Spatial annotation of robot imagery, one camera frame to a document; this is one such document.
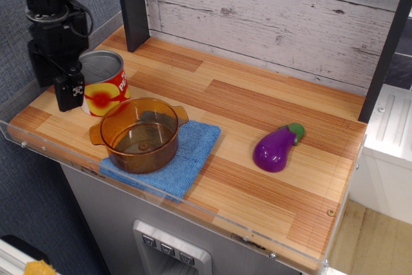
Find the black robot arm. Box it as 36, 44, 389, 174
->
25, 0, 93, 111

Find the amber glass pot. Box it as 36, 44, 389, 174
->
89, 98, 189, 174

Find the white appliance at right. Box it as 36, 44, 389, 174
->
349, 84, 411, 223

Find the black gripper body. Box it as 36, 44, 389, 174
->
26, 7, 93, 88

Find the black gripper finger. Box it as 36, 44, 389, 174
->
53, 68, 85, 112

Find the yellow black object corner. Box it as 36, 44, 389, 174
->
1, 235, 59, 275

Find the dark vertical post right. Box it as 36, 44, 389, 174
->
358, 0, 411, 123

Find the purple toy eggplant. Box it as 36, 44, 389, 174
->
252, 123, 305, 173

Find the blue microfiber cloth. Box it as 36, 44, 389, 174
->
100, 120, 221, 202

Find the dark vertical post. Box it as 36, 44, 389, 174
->
358, 0, 411, 123
120, 0, 150, 52

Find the grey cabinet with dispenser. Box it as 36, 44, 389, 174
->
62, 166, 298, 274

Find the red yellow peach can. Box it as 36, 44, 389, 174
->
80, 50, 131, 117

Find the dark vertical post left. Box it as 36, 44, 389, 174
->
120, 0, 150, 52

